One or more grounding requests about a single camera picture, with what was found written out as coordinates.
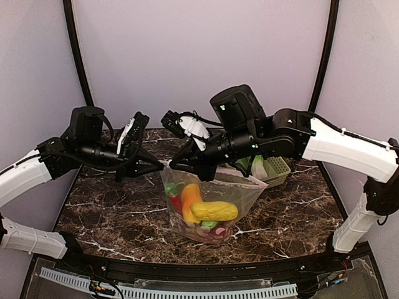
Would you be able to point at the light green bitter gourd toy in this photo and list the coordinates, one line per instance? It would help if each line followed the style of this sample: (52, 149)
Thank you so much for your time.
(209, 224)

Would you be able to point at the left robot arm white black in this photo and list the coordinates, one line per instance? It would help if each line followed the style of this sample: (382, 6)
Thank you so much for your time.
(89, 141)

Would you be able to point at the right black frame post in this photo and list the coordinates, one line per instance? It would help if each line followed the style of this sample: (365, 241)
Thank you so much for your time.
(325, 55)

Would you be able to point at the left black frame post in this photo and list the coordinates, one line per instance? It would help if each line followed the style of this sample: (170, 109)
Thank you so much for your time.
(76, 52)

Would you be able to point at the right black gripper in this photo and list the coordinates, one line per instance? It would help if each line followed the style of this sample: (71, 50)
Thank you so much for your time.
(202, 157)

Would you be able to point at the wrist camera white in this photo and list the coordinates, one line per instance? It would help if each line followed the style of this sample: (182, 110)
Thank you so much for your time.
(130, 133)
(187, 126)

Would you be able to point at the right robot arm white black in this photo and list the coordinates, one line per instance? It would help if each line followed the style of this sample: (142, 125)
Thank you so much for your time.
(294, 134)

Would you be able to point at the red chili pepper toy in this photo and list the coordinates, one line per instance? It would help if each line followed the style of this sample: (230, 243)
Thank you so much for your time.
(176, 203)

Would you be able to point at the black front rail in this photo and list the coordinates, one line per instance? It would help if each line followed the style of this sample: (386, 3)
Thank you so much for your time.
(189, 261)

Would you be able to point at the white slotted cable duct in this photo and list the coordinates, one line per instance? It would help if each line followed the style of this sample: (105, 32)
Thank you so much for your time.
(163, 289)

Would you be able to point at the clear zip top bag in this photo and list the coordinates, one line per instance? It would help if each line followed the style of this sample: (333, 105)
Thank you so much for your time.
(229, 185)

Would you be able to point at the yellow corn toy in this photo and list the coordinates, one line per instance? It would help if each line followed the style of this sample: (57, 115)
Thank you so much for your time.
(215, 211)

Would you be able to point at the green bell pepper toy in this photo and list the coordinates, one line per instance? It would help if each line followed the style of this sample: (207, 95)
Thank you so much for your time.
(172, 189)

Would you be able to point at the bok choy toy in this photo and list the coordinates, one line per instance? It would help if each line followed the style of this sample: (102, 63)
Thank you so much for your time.
(253, 165)

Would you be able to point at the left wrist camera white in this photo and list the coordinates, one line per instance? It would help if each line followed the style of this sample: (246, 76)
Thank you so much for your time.
(130, 133)

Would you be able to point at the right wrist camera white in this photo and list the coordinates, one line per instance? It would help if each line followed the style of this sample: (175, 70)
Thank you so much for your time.
(187, 126)

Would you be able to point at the pale green plastic basket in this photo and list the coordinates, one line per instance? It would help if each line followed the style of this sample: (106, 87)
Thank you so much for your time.
(277, 170)

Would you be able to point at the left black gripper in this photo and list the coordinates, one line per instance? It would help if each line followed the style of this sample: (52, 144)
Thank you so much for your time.
(132, 159)

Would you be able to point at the red strawberry toy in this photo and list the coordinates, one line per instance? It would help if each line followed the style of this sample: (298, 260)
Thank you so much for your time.
(217, 234)

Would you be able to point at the black frame post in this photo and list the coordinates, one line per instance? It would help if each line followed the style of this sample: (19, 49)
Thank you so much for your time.
(325, 55)
(76, 52)

